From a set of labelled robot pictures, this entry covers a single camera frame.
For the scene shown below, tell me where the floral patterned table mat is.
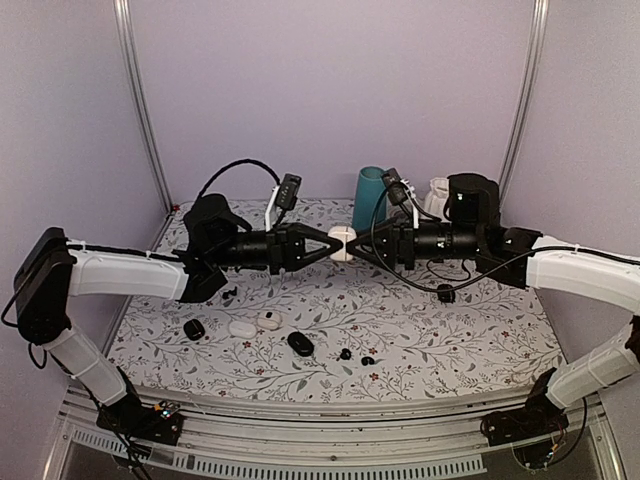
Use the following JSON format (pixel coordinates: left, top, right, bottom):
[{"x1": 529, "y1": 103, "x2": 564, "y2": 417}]
[{"x1": 107, "y1": 199, "x2": 565, "y2": 405}]

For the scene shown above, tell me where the white ribbed vase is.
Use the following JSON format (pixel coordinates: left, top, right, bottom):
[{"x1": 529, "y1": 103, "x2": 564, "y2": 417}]
[{"x1": 424, "y1": 177, "x2": 449, "y2": 218}]

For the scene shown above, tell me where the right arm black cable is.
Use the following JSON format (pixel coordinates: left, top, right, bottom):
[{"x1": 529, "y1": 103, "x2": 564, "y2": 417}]
[{"x1": 370, "y1": 187, "x2": 539, "y2": 292}]

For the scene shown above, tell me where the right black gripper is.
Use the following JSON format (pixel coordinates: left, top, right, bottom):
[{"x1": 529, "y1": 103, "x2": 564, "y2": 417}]
[{"x1": 346, "y1": 215, "x2": 483, "y2": 272}]

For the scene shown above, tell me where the black small earbud case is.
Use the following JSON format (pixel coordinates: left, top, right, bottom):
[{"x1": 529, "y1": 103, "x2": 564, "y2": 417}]
[{"x1": 183, "y1": 319, "x2": 206, "y2": 341}]

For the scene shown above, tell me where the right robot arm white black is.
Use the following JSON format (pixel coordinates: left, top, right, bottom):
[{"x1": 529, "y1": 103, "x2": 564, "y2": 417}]
[{"x1": 346, "y1": 173, "x2": 639, "y2": 436}]

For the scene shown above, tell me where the cream earbud case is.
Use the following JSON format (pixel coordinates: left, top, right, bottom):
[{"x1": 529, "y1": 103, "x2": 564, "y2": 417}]
[{"x1": 328, "y1": 226, "x2": 357, "y2": 262}]

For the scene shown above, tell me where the aluminium frame post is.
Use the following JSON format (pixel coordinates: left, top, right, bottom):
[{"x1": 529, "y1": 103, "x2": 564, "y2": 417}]
[
  {"x1": 499, "y1": 0, "x2": 550, "y2": 176},
  {"x1": 112, "y1": 0, "x2": 174, "y2": 211}
]

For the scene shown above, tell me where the left aluminium frame post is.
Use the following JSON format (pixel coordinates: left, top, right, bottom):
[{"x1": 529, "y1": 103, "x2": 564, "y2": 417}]
[{"x1": 112, "y1": 0, "x2": 174, "y2": 211}]

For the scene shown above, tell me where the black earbud charging case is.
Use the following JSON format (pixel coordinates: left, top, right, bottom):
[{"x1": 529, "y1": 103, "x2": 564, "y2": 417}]
[{"x1": 436, "y1": 284, "x2": 456, "y2": 304}]

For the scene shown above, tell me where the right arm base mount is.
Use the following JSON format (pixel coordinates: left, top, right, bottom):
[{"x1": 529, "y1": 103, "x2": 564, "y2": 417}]
[{"x1": 480, "y1": 367, "x2": 569, "y2": 446}]

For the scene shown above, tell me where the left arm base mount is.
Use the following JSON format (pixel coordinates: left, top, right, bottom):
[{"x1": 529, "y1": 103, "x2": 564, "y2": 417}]
[{"x1": 96, "y1": 399, "x2": 185, "y2": 446}]

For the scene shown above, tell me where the right aluminium frame post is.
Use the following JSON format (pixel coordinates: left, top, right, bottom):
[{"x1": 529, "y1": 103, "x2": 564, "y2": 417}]
[{"x1": 499, "y1": 0, "x2": 550, "y2": 176}]

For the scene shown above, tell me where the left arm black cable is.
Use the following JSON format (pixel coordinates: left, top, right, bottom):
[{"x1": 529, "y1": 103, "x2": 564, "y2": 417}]
[{"x1": 198, "y1": 158, "x2": 284, "y2": 199}]

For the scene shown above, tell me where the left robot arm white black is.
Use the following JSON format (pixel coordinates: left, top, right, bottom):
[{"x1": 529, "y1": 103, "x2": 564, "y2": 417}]
[{"x1": 11, "y1": 194, "x2": 343, "y2": 434}]

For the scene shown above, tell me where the teal tall vase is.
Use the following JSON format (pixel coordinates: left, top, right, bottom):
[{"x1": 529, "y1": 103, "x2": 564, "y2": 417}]
[{"x1": 351, "y1": 166, "x2": 386, "y2": 232}]

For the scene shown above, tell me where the black oval earbud case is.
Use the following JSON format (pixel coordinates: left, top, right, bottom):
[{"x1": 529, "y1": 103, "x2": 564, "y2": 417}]
[{"x1": 287, "y1": 332, "x2": 314, "y2": 357}]

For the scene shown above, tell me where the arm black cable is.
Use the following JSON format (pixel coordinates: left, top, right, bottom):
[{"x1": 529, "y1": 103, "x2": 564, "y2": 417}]
[
  {"x1": 198, "y1": 158, "x2": 284, "y2": 199},
  {"x1": 370, "y1": 187, "x2": 539, "y2": 292}
]

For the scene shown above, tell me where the white open earbud case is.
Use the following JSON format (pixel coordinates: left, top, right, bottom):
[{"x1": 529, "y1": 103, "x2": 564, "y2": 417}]
[{"x1": 256, "y1": 311, "x2": 283, "y2": 331}]

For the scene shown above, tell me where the white closed earbud case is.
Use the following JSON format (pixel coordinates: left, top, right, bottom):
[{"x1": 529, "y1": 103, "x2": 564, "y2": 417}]
[{"x1": 228, "y1": 321, "x2": 257, "y2": 339}]

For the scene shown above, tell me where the front aluminium rail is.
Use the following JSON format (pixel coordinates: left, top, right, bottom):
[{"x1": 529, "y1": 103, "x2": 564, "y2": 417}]
[{"x1": 44, "y1": 389, "x2": 621, "y2": 476}]

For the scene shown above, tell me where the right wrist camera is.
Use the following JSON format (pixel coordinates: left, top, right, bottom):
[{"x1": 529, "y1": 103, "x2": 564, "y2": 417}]
[{"x1": 381, "y1": 168, "x2": 419, "y2": 229}]

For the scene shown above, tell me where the black earbud pair left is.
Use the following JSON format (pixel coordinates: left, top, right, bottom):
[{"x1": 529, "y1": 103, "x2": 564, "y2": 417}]
[{"x1": 221, "y1": 287, "x2": 238, "y2": 300}]

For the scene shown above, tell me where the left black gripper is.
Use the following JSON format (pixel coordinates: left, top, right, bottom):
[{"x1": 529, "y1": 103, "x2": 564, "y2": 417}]
[{"x1": 210, "y1": 222, "x2": 342, "y2": 275}]

